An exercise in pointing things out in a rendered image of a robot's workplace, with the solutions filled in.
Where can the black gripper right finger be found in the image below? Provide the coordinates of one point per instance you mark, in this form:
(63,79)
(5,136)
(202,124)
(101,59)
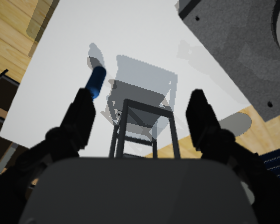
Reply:
(219,145)

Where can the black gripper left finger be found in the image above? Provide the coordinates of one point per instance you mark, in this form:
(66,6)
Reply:
(60,143)

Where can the grey open shelving unit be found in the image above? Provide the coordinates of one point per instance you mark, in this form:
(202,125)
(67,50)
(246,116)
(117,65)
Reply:
(141,124)

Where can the dark blue bottle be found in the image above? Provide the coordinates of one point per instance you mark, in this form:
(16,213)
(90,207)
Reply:
(96,81)

